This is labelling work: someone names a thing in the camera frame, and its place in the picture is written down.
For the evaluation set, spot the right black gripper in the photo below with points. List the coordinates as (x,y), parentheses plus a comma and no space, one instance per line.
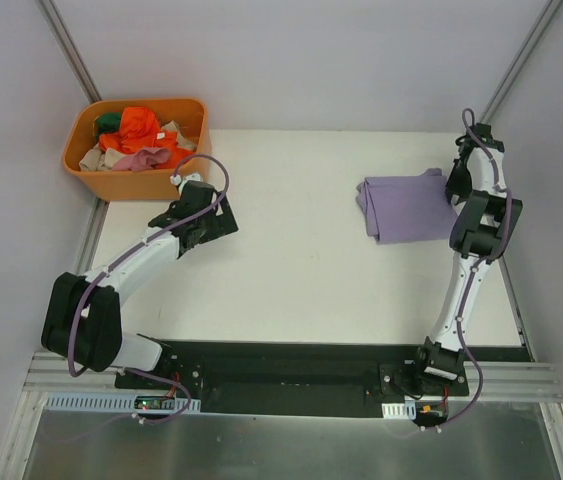
(458,182)

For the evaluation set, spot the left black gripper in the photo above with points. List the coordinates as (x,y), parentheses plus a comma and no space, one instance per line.
(222,218)

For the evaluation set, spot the purple t shirt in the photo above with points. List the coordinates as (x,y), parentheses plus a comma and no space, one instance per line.
(406,209)

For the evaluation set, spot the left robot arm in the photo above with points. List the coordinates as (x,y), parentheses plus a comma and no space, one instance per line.
(83,323)

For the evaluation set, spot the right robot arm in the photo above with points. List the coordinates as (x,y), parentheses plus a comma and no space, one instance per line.
(481,233)

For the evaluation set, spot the pink t shirt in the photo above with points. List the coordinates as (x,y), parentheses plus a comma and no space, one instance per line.
(145,159)

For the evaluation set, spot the orange plastic bin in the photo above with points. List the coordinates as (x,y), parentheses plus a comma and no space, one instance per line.
(190,114)

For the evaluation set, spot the orange t shirt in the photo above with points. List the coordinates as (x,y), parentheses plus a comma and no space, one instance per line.
(137,123)

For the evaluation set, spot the beige t shirt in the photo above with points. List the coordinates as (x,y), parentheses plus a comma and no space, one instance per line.
(109,150)

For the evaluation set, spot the green t shirt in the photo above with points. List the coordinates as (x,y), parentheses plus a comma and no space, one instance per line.
(107,123)

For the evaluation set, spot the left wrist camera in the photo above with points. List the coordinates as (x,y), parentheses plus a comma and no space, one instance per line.
(180,181)

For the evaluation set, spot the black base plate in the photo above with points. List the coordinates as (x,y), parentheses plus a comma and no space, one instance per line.
(319,380)

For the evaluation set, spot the right aluminium frame post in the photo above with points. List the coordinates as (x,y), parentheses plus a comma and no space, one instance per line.
(532,40)

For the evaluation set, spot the aluminium frame post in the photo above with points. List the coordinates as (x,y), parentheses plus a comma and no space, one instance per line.
(60,31)
(532,40)

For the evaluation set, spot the left aluminium frame post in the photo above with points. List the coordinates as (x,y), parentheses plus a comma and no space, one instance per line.
(60,31)

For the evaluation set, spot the left white cable duct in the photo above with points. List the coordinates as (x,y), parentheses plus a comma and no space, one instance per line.
(120,403)

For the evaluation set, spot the white cable duct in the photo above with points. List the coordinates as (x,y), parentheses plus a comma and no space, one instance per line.
(120,403)
(399,411)

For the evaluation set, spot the right white cable duct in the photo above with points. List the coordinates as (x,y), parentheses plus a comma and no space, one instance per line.
(399,411)

